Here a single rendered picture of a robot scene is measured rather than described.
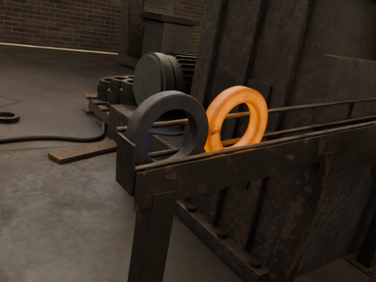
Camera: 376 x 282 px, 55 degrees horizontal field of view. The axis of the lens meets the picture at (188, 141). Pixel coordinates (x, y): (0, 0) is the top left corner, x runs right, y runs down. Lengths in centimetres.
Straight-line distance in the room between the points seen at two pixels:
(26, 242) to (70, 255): 19
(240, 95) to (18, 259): 102
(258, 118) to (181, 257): 81
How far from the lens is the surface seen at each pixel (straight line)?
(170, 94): 71
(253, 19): 140
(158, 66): 211
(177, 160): 74
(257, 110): 88
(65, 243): 155
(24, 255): 151
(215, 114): 79
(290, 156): 99
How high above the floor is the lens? 91
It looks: 19 degrees down
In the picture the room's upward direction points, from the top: 10 degrees clockwise
